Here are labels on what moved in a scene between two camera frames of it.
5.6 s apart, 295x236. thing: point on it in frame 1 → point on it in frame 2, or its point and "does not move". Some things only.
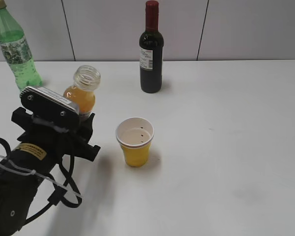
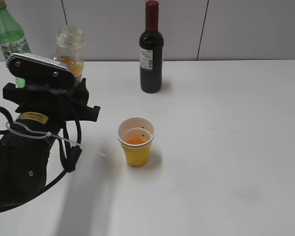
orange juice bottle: x=81 y=95 → x=70 y=40
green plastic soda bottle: x=12 y=39 does not move
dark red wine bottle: x=151 y=49 does not move
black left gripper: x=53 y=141 → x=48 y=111
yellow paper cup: x=134 y=135 does not move
